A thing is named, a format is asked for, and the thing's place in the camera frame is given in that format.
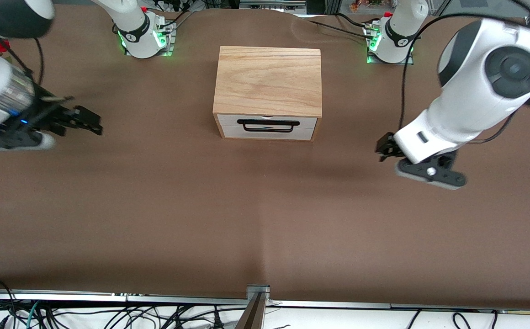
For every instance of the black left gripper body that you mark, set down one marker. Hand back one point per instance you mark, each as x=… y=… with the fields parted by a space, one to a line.
x=387 y=147

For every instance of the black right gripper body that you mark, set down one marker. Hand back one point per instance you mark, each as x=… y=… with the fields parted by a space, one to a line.
x=51 y=114

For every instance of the wooden drawer with white face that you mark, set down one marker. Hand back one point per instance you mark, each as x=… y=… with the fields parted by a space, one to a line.
x=267 y=135

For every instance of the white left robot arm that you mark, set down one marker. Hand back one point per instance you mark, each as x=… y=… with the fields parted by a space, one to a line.
x=475 y=91

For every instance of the red artificial roses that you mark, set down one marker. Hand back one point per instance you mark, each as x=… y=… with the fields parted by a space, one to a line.
x=0 y=45

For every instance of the light wooden cabinet box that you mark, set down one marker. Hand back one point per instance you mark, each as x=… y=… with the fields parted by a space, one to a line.
x=267 y=80

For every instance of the brown table cover sheet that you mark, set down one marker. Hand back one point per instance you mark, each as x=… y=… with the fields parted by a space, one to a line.
x=265 y=219

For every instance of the grey metal box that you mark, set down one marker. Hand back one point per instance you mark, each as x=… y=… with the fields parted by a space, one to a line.
x=272 y=5

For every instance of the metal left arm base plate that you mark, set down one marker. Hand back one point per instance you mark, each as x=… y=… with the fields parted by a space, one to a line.
x=390 y=61

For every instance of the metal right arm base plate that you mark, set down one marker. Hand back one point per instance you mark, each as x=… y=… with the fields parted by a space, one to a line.
x=169 y=45

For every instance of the aluminium table edge rail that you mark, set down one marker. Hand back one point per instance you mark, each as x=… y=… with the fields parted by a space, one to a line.
x=87 y=296
x=384 y=305

